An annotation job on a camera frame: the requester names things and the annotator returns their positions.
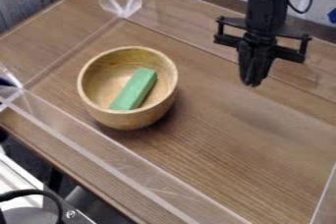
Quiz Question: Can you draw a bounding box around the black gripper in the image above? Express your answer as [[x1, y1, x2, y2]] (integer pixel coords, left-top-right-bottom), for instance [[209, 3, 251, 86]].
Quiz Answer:
[[213, 0, 311, 86]]

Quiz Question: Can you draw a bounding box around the green rectangular block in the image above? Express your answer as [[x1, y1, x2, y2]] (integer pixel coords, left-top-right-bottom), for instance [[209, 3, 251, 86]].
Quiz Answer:
[[109, 68, 157, 110]]

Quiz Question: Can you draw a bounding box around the brown wooden bowl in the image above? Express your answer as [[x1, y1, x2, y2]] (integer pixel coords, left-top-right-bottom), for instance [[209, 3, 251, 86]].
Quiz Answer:
[[76, 46, 179, 130]]

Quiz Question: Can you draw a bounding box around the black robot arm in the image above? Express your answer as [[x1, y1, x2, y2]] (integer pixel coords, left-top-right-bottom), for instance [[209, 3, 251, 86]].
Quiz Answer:
[[213, 0, 312, 87]]

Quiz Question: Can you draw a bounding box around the clear acrylic enclosure wall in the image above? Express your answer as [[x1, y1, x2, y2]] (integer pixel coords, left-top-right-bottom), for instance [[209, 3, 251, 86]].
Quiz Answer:
[[0, 0, 336, 224]]

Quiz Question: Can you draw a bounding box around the metal bracket with screw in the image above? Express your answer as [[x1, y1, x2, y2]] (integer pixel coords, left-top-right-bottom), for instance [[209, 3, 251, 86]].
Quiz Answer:
[[41, 187, 96, 224]]

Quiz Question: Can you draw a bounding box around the black cable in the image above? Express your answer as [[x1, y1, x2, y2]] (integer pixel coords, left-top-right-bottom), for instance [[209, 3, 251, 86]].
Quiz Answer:
[[0, 189, 65, 224]]

